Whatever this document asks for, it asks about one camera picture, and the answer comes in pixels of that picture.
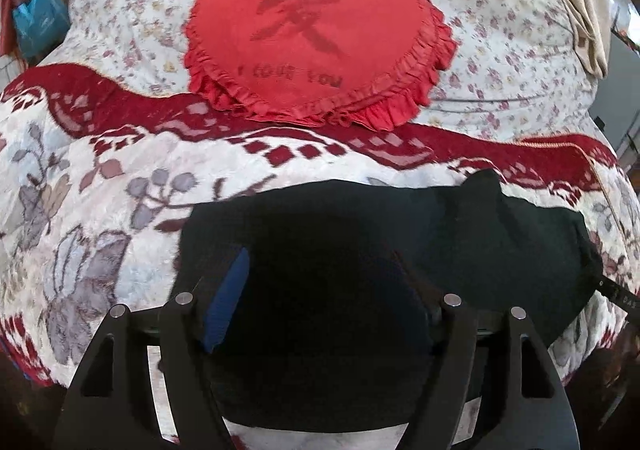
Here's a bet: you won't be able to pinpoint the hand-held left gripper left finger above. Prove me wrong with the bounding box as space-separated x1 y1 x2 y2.
52 247 251 450

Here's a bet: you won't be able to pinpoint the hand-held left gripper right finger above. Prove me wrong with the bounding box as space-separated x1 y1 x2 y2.
434 294 581 450

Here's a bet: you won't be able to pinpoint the black pants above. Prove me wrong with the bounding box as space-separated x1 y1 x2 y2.
172 169 605 431

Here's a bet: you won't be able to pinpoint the red and white leaf-patterned blanket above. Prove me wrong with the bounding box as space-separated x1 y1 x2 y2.
0 64 640 450

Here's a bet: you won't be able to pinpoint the white floral quilt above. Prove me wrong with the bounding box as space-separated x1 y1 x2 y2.
34 0 608 143

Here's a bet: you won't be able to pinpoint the red heart-shaped ruffled pillow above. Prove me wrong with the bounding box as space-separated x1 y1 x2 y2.
183 0 459 132

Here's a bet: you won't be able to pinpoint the blue plastic bag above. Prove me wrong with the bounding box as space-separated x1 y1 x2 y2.
11 0 71 62

